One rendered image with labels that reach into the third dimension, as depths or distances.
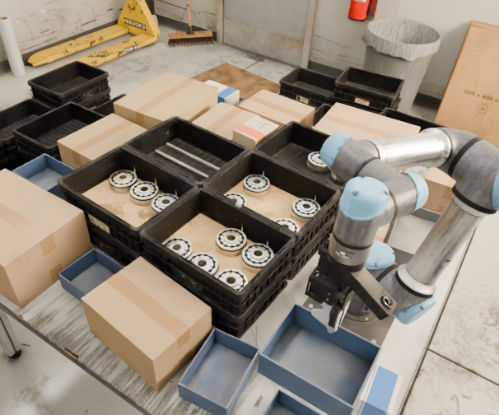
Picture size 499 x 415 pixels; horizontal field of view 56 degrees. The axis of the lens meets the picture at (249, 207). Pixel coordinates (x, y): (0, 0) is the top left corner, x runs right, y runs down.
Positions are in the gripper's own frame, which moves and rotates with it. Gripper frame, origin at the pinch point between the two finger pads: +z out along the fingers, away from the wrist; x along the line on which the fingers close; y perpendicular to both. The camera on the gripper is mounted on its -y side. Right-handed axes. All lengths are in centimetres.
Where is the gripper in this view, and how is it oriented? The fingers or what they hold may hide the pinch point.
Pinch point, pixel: (335, 328)
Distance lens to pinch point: 103.5
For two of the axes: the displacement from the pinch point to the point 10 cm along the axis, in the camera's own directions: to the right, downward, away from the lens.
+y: -8.3, -4.0, 4.0
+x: -5.5, 4.5, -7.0
